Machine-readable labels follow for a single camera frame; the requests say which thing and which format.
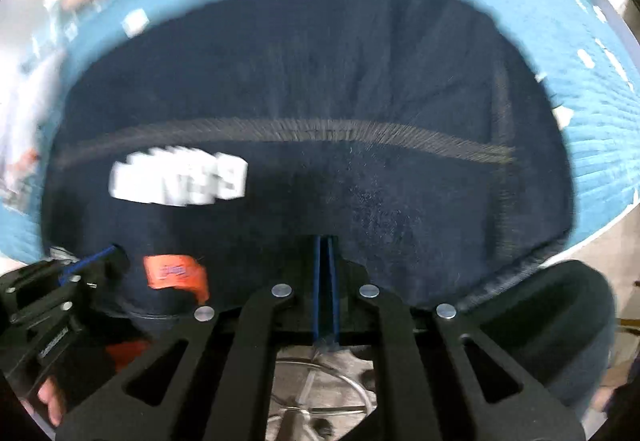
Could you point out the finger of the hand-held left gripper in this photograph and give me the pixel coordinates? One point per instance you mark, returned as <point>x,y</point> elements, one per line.
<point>90,262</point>

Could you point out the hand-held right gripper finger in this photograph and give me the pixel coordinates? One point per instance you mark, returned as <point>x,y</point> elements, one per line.
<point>319,291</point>
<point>331,291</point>

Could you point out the dark denim jacket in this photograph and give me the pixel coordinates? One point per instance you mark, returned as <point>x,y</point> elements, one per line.
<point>325,96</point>

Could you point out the person's left hand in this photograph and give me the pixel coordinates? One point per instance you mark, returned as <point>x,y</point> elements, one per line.
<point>50,401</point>

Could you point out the metal chair base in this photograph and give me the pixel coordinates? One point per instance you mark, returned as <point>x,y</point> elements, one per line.
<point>295,413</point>

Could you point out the teal quilted bed sheet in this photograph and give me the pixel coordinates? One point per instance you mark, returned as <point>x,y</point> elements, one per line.
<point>600,131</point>

